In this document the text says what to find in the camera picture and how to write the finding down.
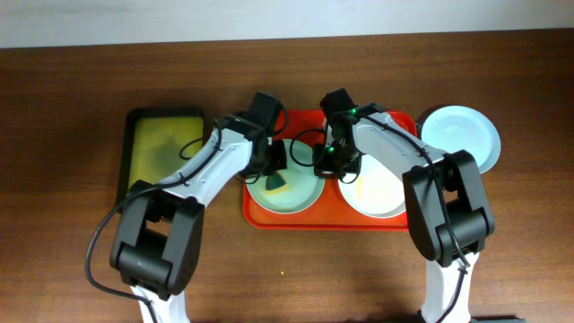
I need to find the white plate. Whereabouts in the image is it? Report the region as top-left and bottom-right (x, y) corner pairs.
(338, 155), (405, 219)

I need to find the light blue plate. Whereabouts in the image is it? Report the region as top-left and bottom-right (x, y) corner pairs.
(247, 139), (325, 214)
(416, 105), (501, 174)

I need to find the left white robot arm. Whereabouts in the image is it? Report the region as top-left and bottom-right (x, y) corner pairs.
(110, 92), (286, 322)

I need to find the green yellow sponge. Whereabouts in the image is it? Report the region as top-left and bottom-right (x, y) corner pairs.
(265, 172), (286, 191)

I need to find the red plastic tray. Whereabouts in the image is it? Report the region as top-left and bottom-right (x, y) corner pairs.
(243, 109), (418, 231)

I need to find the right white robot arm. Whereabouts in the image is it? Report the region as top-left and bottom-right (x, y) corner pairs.
(312, 89), (495, 322)

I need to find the light blue plate top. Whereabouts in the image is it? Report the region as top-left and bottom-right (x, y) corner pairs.
(416, 105), (501, 174)

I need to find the black tray with yellow liquid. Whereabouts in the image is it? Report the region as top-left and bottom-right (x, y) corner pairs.
(116, 106), (204, 203)

